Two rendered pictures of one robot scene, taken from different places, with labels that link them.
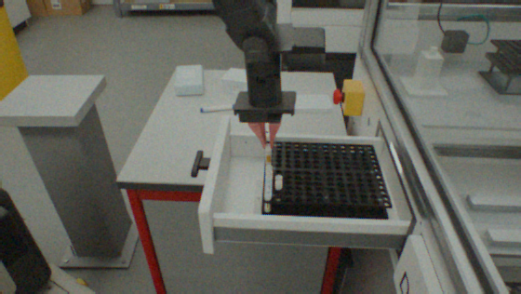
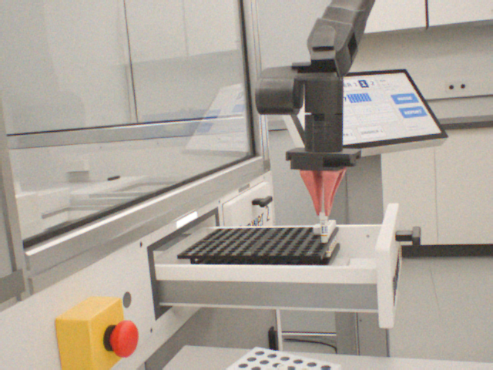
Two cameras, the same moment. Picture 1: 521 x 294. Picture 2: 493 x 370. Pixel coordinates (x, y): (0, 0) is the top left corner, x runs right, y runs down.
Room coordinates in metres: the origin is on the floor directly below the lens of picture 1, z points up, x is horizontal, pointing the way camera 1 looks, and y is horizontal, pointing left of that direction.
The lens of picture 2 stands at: (1.38, 0.08, 1.12)
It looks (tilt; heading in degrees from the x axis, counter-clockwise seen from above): 8 degrees down; 195
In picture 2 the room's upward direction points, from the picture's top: 5 degrees counter-clockwise
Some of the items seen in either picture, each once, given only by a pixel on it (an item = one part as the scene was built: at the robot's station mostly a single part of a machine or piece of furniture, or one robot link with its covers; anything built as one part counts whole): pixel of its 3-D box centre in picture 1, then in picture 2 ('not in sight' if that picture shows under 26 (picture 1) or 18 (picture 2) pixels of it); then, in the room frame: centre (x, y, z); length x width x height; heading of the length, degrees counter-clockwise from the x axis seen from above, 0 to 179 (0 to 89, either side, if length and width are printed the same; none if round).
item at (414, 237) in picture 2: (203, 163); (407, 235); (0.55, 0.10, 0.91); 0.07 x 0.04 x 0.01; 177
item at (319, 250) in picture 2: (269, 169); (324, 241); (0.55, -0.02, 0.90); 0.18 x 0.02 x 0.01; 177
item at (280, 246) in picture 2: (321, 182); (263, 259); (0.54, -0.12, 0.87); 0.22 x 0.18 x 0.06; 87
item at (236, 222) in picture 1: (325, 184); (258, 261); (0.54, -0.13, 0.86); 0.40 x 0.26 x 0.06; 87
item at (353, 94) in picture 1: (351, 97); (95, 337); (0.86, -0.25, 0.88); 0.07 x 0.05 x 0.07; 177
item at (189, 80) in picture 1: (189, 79); not in sight; (1.15, 0.23, 0.78); 0.15 x 0.10 x 0.04; 7
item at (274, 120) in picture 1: (262, 126); (327, 185); (0.56, -0.01, 0.99); 0.07 x 0.07 x 0.09; 82
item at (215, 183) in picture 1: (218, 177); (390, 256); (0.55, 0.08, 0.87); 0.29 x 0.02 x 0.11; 177
